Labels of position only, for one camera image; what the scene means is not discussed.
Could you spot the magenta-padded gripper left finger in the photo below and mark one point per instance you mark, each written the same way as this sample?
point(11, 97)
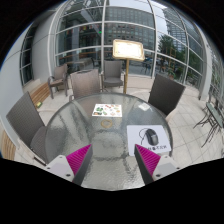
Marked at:
point(77, 160)

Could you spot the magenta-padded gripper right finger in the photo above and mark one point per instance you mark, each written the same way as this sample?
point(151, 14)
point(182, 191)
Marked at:
point(149, 160)

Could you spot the black computer mouse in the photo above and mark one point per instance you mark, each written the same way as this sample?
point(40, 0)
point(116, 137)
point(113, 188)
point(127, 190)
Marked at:
point(151, 136)

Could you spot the white printed mouse pad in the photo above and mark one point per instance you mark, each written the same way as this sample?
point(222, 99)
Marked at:
point(135, 136)

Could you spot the colourful printed menu card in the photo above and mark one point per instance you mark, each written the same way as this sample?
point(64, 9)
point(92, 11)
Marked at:
point(106, 110)

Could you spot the grey wicker chair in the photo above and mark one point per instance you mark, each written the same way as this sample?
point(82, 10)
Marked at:
point(85, 83)
point(60, 75)
point(166, 93)
point(112, 71)
point(23, 118)

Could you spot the wooden slatted bench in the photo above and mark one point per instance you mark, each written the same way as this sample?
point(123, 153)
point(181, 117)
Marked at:
point(39, 95)
point(6, 146)

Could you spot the green metal chairs group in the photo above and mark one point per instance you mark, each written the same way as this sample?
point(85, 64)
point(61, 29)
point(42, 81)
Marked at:
point(213, 116)

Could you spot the gold menu sign stand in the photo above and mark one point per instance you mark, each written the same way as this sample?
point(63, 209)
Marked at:
point(128, 50)

